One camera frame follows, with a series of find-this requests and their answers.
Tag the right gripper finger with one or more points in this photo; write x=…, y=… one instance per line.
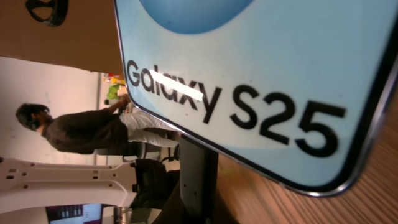
x=195, y=199

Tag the turquoise screen smartphone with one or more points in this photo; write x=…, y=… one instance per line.
x=295, y=90

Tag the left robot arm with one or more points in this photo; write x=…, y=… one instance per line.
x=142, y=183

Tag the black office chair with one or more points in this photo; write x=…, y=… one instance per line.
x=130, y=151

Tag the person in dark shirt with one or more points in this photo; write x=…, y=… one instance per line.
x=85, y=132

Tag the black headset on wall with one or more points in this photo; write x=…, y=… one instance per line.
x=49, y=12

